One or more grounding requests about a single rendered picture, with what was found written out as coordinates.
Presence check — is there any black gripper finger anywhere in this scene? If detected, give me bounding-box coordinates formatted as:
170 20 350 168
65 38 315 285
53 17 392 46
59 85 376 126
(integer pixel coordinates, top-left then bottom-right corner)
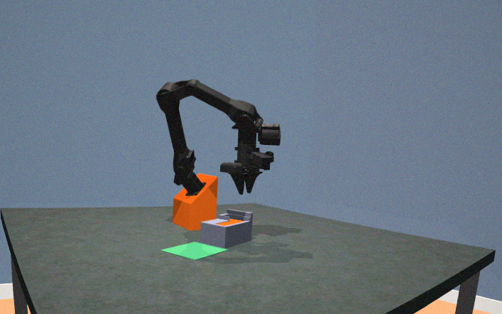
245 170 262 193
228 173 248 195

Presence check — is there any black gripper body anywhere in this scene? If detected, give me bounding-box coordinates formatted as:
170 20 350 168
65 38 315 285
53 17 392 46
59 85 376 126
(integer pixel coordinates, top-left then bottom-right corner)
220 144 270 174

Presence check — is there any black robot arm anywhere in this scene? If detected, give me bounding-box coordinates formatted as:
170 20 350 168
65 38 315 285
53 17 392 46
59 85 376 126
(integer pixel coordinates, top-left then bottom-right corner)
156 79 280 196

